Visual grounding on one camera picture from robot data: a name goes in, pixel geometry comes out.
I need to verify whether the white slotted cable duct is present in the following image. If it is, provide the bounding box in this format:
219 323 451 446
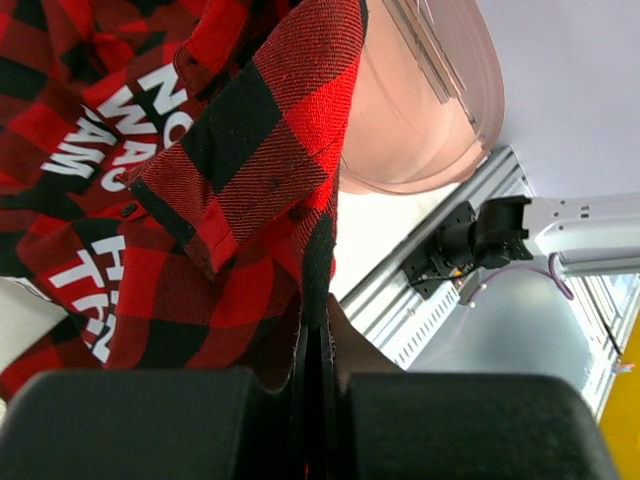
364 282 460 370

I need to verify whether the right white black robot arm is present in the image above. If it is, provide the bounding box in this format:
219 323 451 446
436 193 639 276

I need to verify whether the pink translucent plastic basin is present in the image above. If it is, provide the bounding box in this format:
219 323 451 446
340 1 505 195

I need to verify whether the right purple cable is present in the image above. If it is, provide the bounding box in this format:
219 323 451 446
462 252 576 326

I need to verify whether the red black plaid shirt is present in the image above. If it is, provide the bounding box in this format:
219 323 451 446
1 1 368 400

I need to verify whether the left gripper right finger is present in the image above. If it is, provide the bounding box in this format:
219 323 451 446
326 296 620 479

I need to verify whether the front aluminium rail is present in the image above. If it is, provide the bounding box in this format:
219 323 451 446
341 146 533 331

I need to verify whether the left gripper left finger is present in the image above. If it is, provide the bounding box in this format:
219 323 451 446
1 326 307 479

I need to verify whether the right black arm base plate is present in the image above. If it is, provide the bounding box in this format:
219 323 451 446
400 201 476 300

